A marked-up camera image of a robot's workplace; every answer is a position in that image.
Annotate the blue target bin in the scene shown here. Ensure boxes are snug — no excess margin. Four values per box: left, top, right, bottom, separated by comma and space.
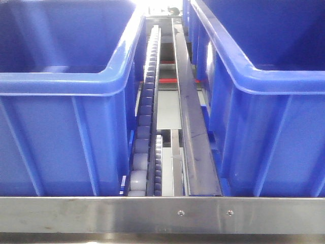
188, 1, 324, 197

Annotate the blue bin left side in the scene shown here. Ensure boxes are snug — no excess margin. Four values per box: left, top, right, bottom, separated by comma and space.
1, 1, 146, 196

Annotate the white roller conveyor track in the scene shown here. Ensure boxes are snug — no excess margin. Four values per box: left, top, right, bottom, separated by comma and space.
127, 25, 161, 197

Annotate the steel divider rail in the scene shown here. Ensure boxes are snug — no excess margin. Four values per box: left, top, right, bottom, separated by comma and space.
172, 18, 222, 196

